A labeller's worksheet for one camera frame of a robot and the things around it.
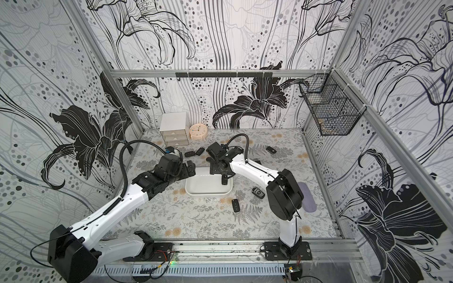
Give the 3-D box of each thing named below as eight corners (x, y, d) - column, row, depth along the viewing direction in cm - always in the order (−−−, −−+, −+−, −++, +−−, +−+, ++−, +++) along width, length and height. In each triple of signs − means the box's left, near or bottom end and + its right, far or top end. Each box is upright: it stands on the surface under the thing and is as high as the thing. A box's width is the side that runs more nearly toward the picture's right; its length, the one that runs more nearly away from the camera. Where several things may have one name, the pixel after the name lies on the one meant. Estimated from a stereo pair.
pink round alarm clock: (188, 139, 116) (187, 136, 113) (191, 127, 123) (190, 123, 121) (206, 139, 116) (206, 135, 113) (208, 127, 123) (207, 123, 121)
